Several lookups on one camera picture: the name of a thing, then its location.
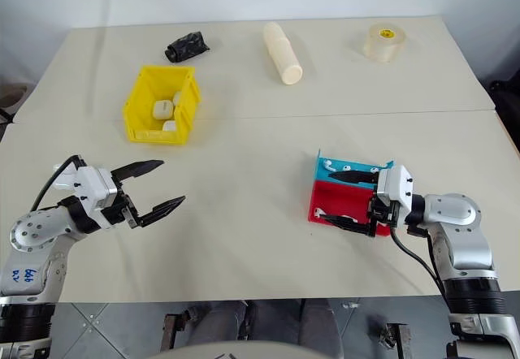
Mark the dark metal bracket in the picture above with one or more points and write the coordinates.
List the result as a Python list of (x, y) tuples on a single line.
[(174, 328), (396, 338)]

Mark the translucent tape roll yellow label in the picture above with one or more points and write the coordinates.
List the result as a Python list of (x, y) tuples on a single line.
[(382, 46)]

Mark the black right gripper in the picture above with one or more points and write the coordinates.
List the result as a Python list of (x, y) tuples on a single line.
[(384, 214)]

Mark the black object beside table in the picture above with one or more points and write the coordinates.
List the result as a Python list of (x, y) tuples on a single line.
[(505, 103)]

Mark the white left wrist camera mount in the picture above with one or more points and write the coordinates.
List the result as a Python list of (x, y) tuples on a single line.
[(93, 184)]

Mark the black crumpled plastic bag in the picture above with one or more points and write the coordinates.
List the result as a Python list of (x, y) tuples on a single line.
[(187, 46)]

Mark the red plastic tray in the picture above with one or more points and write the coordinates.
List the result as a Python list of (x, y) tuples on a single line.
[(345, 200)]

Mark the yellow plastic bin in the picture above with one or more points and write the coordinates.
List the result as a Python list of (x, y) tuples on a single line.
[(142, 103)]

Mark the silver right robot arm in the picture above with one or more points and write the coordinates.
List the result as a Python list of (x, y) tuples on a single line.
[(467, 233)]

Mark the blue plastic tray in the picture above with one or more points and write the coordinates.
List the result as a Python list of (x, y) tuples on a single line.
[(321, 174)]

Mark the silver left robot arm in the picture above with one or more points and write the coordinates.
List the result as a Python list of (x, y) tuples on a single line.
[(32, 233)]

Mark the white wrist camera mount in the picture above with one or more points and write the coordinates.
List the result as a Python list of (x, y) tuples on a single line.
[(400, 188), (93, 184)]

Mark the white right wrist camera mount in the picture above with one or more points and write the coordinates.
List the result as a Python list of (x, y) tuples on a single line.
[(400, 188)]

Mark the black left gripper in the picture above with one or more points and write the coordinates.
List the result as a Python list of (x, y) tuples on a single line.
[(124, 210)]

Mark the cream cylindrical bottle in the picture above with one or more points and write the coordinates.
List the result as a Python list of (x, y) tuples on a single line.
[(282, 54)]

